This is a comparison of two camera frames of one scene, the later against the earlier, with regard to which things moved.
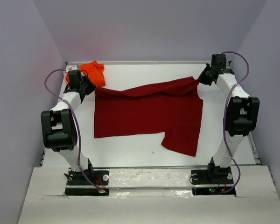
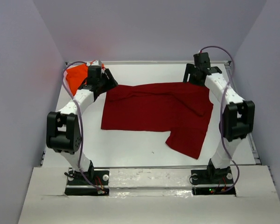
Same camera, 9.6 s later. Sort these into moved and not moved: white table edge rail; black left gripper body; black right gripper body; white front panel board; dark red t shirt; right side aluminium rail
Moved: black right gripper body; black left gripper body; dark red t shirt
Not moved: right side aluminium rail; white table edge rail; white front panel board
